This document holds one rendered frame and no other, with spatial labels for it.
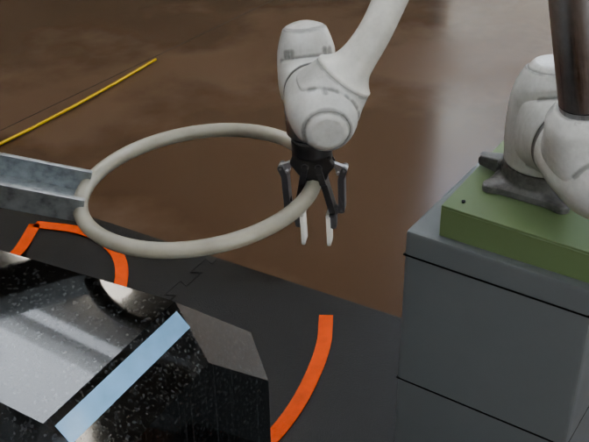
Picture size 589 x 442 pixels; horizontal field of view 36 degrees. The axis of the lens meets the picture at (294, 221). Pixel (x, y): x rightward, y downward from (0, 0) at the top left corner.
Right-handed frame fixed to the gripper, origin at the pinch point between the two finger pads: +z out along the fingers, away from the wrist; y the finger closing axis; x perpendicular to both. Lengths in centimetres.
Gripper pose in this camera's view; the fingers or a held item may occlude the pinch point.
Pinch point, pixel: (316, 227)
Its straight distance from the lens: 178.1
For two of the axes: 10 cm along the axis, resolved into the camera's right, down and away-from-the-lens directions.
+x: -1.9, 5.3, -8.3
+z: 0.6, 8.5, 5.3
